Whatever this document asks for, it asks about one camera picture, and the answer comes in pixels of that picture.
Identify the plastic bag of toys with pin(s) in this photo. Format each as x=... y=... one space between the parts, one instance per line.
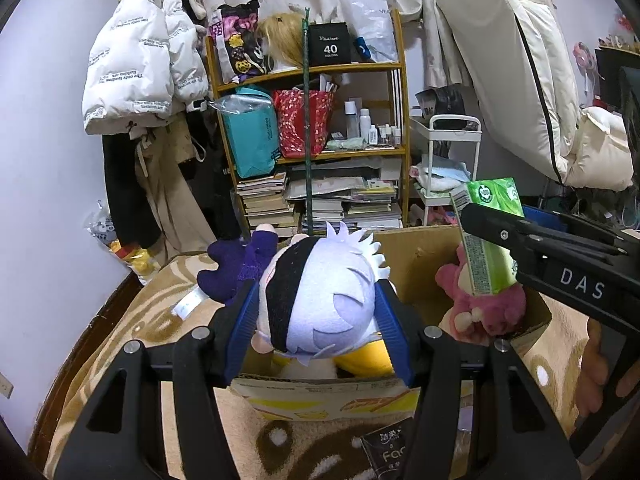
x=135 y=260

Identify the green tissue packet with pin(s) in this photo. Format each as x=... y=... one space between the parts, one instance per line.
x=492 y=192

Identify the small blue object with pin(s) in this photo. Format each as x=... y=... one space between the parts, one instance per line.
x=362 y=49

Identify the printed cardboard box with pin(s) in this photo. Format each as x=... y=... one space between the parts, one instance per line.
x=320 y=400

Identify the stack of books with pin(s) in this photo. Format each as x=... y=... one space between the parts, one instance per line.
x=265 y=205

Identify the black hanging garment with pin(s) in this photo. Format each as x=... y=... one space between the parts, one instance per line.
x=122 y=195

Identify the pile of papers and magazines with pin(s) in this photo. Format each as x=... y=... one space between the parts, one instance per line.
x=350 y=200

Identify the white wall socket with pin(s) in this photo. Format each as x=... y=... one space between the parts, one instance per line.
x=5 y=387

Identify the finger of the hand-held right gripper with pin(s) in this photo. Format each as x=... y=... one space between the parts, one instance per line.
x=500 y=232

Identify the purple printed bag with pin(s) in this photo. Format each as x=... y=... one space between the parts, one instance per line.
x=237 y=45

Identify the person's right hand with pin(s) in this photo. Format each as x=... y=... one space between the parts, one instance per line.
x=592 y=360

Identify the cream quilted pillow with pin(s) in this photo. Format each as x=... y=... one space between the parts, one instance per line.
x=600 y=150

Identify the blue box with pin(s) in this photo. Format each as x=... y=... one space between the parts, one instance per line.
x=547 y=220

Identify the black tote bag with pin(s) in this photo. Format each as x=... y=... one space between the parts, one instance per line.
x=220 y=200

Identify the khaki garment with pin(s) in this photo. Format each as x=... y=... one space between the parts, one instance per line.
x=165 y=195

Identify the blonde wig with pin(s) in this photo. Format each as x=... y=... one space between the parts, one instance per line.
x=282 y=40

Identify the black printed packet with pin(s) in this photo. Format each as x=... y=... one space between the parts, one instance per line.
x=387 y=452

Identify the clear zip bag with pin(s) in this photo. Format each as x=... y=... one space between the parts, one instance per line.
x=240 y=104

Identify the group of cosmetic bottles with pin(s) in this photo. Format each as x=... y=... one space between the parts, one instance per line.
x=365 y=125

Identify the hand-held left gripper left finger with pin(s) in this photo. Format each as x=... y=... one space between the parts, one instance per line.
x=240 y=330

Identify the cream mattress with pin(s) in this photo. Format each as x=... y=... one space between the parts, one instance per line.
x=500 y=35

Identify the red patterned bag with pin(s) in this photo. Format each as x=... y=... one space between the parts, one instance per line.
x=300 y=125

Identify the white trolley cart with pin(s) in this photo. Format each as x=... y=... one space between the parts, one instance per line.
x=457 y=121

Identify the green pole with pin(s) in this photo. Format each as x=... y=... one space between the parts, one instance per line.
x=306 y=125

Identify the yellow bear plush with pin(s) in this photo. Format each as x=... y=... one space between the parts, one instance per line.
x=365 y=360

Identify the pink bear plush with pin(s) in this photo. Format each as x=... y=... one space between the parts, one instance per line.
x=480 y=310

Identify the clear plastic bag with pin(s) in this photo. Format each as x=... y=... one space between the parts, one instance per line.
x=367 y=10

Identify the black box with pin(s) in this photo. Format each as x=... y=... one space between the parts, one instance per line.
x=327 y=42

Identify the purple doll plush white hair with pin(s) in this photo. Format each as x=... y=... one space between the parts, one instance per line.
x=315 y=295

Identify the teal bag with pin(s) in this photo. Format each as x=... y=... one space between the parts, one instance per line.
x=250 y=135

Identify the wooden shelf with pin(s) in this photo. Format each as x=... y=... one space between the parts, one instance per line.
x=360 y=66

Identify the light blue folded cloth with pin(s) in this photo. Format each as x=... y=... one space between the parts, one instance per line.
x=440 y=175

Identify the white puffer jacket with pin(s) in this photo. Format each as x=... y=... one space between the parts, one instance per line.
x=135 y=60

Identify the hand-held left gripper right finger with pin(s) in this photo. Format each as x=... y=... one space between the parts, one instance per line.
x=392 y=330

